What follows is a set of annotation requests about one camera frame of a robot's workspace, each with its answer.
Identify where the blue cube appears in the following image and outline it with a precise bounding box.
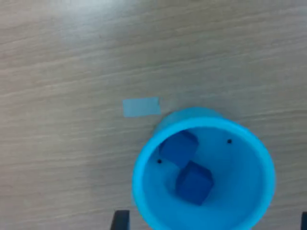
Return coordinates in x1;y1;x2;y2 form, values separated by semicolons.
176;160;214;206
159;130;200;168

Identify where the blue plastic bin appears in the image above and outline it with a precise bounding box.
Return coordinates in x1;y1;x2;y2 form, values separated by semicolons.
131;107;277;230

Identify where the grey-blue tape piece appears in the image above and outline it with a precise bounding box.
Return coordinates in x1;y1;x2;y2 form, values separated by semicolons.
122;97;162;118

